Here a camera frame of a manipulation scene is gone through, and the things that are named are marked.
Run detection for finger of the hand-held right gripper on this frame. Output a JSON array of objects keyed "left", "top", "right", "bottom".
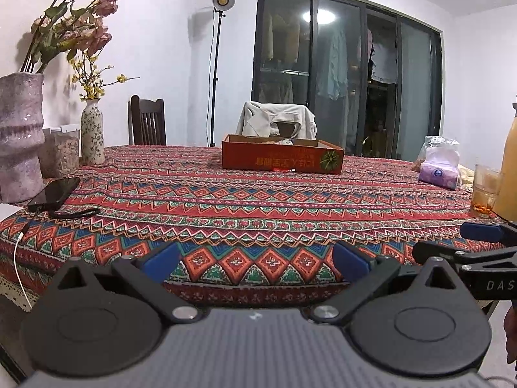
[
  {"left": 412, "top": 241, "right": 517, "bottom": 276},
  {"left": 459, "top": 221, "right": 517, "bottom": 248}
]

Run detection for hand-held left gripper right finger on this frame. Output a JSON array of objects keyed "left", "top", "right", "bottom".
[{"left": 309, "top": 242, "right": 471, "bottom": 325}]

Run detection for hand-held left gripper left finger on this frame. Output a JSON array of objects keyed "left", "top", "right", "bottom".
[{"left": 44, "top": 242, "right": 203, "bottom": 325}]

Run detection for brown cardboard box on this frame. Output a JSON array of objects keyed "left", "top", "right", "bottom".
[{"left": 221, "top": 134, "right": 345, "bottom": 176}]

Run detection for glass cup with drink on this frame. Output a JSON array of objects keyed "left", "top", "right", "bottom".
[{"left": 470, "top": 164, "right": 505, "bottom": 217}]

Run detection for purple tissue pack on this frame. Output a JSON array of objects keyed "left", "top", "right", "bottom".
[{"left": 418, "top": 147, "right": 462, "bottom": 191}]

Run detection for yellow drink bottle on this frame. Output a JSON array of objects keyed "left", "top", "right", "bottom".
[{"left": 491, "top": 95, "right": 517, "bottom": 223}]

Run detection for patterned red tablecloth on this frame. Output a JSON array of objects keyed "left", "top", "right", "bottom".
[{"left": 0, "top": 143, "right": 512, "bottom": 324}]

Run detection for clear plastic bag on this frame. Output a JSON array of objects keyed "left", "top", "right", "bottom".
[{"left": 411, "top": 135, "right": 461, "bottom": 170}]

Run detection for black smartphone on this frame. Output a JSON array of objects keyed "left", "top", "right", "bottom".
[{"left": 27, "top": 177, "right": 82, "bottom": 213}]

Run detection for small floral ceramic vase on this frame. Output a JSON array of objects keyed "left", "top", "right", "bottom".
[{"left": 81, "top": 99, "right": 106, "bottom": 166}]

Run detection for beige jacket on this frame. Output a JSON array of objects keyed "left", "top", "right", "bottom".
[{"left": 235, "top": 101, "right": 318, "bottom": 141}]

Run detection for large pink ceramic vase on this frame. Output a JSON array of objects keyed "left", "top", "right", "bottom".
[{"left": 0, "top": 72, "right": 46, "bottom": 205}]

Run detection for yellow flower twigs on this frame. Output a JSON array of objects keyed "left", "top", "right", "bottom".
[{"left": 68, "top": 54, "right": 140, "bottom": 102}]

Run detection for hanging white shirt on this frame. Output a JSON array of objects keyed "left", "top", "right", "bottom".
[{"left": 369, "top": 41, "right": 399, "bottom": 85}]

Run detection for hanging light blue shirt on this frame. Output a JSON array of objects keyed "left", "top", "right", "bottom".
[{"left": 316, "top": 28, "right": 349, "bottom": 100}]

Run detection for black sliding glass door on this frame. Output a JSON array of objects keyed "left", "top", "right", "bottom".
[{"left": 251, "top": 0, "right": 445, "bottom": 163}]

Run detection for floor lamp on stand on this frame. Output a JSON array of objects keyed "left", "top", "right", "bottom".
[{"left": 207, "top": 0, "right": 236, "bottom": 148}]

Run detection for black cord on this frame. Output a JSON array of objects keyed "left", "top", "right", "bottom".
[{"left": 47, "top": 207, "right": 101, "bottom": 220}]

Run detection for white charging cable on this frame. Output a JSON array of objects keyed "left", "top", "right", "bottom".
[{"left": 13, "top": 221, "right": 34, "bottom": 308}]

